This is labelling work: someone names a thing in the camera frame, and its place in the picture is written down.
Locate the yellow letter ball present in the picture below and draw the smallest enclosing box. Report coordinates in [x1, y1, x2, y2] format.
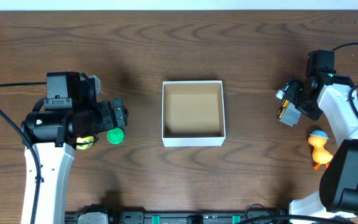
[76, 136, 95, 150]

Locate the white cardboard box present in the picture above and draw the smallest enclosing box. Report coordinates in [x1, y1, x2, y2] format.
[162, 80, 226, 147]

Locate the green ridged disc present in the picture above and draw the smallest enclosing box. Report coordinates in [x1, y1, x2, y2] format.
[106, 128, 124, 144]

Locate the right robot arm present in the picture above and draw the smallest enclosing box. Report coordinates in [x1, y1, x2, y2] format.
[277, 73, 358, 218]

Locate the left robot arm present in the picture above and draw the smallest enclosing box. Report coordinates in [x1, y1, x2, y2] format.
[21, 98, 128, 223]

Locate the orange rubber duck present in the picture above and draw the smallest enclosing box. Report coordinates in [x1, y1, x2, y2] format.
[308, 130, 334, 170]

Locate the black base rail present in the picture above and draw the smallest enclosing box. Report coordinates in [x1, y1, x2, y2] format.
[64, 203, 351, 224]

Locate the grey yellow toy car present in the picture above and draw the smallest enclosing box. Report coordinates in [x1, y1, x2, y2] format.
[277, 100, 301, 126]

